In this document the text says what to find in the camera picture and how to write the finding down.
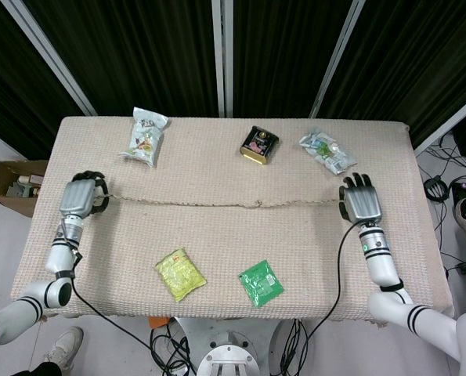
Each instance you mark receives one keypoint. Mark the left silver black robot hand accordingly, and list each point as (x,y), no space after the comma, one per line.
(78,197)

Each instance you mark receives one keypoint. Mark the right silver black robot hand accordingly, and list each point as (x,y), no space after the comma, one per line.
(361,199)

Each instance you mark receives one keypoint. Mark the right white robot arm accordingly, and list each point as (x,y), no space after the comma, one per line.
(405,290)

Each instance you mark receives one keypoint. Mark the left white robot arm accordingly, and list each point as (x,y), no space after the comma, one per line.
(40,278)

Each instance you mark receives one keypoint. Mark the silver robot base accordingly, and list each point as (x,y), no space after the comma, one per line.
(227,352)

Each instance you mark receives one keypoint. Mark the silver green snack packet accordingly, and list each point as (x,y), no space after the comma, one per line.
(326,152)

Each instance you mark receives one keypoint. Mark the brown cardboard box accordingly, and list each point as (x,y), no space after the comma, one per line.
(15,188)

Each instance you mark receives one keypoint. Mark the white snack bag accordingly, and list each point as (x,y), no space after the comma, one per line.
(143,138)

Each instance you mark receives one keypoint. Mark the black gold tin box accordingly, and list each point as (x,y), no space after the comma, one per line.
(259,145)

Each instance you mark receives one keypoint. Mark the yellow-green snack bag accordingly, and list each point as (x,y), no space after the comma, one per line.
(179,274)

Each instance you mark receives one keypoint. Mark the green foil packet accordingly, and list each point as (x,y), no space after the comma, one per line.
(261,284)

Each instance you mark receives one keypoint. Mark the beige woven tablecloth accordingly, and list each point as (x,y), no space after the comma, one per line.
(225,235)

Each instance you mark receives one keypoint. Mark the orange tag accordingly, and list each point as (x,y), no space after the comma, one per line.
(159,322)

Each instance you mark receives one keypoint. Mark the white sneaker with person leg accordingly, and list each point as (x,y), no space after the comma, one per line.
(66,346)

